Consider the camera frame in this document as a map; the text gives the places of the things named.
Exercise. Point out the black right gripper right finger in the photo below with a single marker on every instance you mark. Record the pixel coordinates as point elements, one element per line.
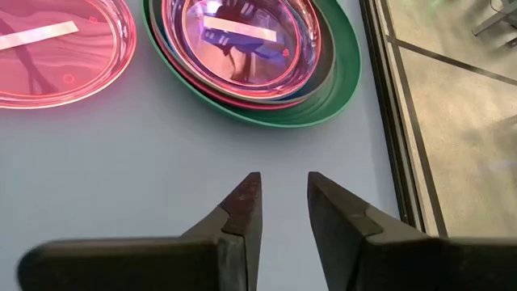
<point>383,258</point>

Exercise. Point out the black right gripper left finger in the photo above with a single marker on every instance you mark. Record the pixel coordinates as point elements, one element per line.
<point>161,262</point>

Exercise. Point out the large magenta plastic plate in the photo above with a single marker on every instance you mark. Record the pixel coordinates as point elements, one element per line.
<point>242,106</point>

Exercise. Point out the clear red plastic plate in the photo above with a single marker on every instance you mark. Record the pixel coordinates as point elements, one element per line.
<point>242,60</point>
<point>60,60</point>

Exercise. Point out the large green plastic plate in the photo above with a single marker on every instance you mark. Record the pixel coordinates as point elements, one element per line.
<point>339,93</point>

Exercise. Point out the grey metal stand base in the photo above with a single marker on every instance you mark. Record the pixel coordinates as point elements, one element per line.
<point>497,18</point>

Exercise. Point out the black table edge rail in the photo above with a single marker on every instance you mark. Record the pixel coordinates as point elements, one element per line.
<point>389,101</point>

